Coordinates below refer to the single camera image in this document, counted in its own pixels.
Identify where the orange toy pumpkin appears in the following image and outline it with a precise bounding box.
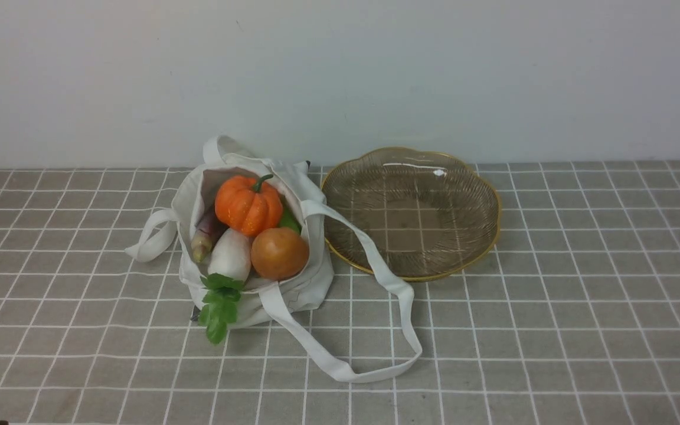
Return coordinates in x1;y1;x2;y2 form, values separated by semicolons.
214;174;283;238

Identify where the white canvas tote bag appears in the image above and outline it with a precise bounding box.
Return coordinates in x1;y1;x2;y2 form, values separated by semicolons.
125;136;423;384

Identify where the green toy vegetable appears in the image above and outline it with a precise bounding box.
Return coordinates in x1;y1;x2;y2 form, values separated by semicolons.
278;205;302;235

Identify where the orange-brown toy tomato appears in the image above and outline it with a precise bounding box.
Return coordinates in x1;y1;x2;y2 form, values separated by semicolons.
251;228;310;282

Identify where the white toy radish with leaves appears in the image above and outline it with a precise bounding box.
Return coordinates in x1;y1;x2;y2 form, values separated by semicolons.
198;228;251;345

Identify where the grey checked tablecloth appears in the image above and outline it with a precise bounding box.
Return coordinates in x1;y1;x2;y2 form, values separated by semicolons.
0;161;680;424

